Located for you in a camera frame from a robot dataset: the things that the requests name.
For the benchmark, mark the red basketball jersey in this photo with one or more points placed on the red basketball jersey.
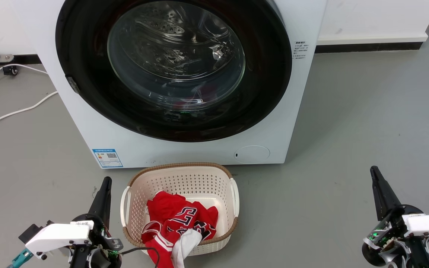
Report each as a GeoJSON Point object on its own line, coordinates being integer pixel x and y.
{"type": "Point", "coordinates": [171, 212]}

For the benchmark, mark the white front-load washing machine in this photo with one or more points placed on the white front-load washing machine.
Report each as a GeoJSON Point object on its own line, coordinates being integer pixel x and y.
{"type": "Point", "coordinates": [184, 150]}

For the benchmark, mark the white printed spec sticker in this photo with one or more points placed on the white printed spec sticker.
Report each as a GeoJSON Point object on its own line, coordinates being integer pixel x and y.
{"type": "Point", "coordinates": [300, 50]}

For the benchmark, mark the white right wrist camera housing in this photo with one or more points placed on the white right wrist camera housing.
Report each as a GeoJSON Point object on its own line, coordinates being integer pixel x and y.
{"type": "Point", "coordinates": [428, 225]}

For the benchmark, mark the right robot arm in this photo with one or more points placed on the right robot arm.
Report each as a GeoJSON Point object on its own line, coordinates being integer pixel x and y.
{"type": "Point", "coordinates": [415, 255]}

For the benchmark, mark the blue energy label sticker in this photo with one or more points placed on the blue energy label sticker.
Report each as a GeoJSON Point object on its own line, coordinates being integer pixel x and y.
{"type": "Point", "coordinates": [107, 158]}

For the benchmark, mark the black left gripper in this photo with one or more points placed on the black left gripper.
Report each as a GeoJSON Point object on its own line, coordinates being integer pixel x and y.
{"type": "Point", "coordinates": [101, 238]}

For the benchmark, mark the cream perforated laundry basket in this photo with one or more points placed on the cream perforated laundry basket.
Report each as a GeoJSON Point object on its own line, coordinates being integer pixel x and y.
{"type": "Point", "coordinates": [184, 182]}

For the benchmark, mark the white cloth garment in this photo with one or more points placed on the white cloth garment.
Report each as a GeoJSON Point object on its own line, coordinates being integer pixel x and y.
{"type": "Point", "coordinates": [185, 242]}

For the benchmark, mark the black round glass washer door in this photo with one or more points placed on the black round glass washer door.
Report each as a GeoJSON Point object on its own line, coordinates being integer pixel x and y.
{"type": "Point", "coordinates": [88, 56]}

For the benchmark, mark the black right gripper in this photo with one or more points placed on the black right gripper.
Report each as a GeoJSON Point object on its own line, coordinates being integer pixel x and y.
{"type": "Point", "coordinates": [391, 230]}

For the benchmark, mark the round white filter cover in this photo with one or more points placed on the round white filter cover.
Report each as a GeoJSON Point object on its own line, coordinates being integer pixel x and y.
{"type": "Point", "coordinates": [252, 154]}

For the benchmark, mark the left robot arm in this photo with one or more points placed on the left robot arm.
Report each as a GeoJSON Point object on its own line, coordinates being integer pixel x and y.
{"type": "Point", "coordinates": [81, 260]}

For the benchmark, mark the black wall baseboard strip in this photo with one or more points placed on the black wall baseboard strip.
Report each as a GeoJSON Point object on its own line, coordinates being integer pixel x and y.
{"type": "Point", "coordinates": [367, 47]}

